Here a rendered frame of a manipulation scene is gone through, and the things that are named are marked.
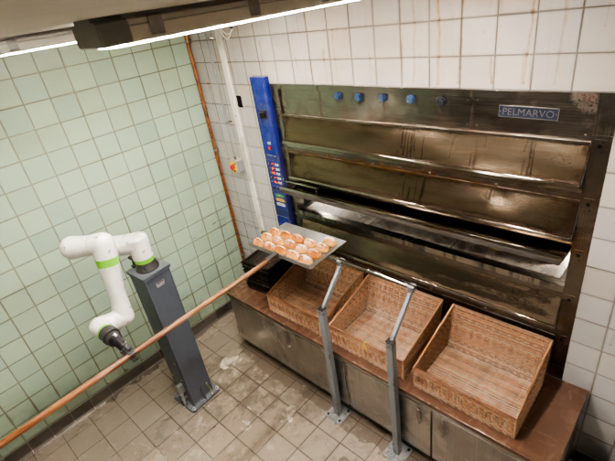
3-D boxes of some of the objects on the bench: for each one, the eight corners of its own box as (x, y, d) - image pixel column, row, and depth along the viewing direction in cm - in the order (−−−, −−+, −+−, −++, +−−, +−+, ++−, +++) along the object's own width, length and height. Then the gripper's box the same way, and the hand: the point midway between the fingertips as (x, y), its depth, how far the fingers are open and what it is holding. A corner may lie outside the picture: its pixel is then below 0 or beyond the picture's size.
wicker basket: (310, 276, 346) (306, 248, 333) (368, 300, 311) (365, 269, 297) (268, 310, 317) (261, 280, 304) (326, 340, 281) (321, 307, 268)
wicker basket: (451, 336, 269) (452, 301, 256) (548, 376, 233) (555, 338, 220) (411, 386, 240) (410, 350, 227) (515, 442, 204) (521, 403, 191)
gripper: (113, 321, 217) (136, 340, 202) (124, 344, 225) (146, 363, 210) (99, 330, 212) (122, 349, 198) (111, 353, 220) (133, 373, 205)
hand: (131, 354), depth 206 cm, fingers closed on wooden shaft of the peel, 3 cm apart
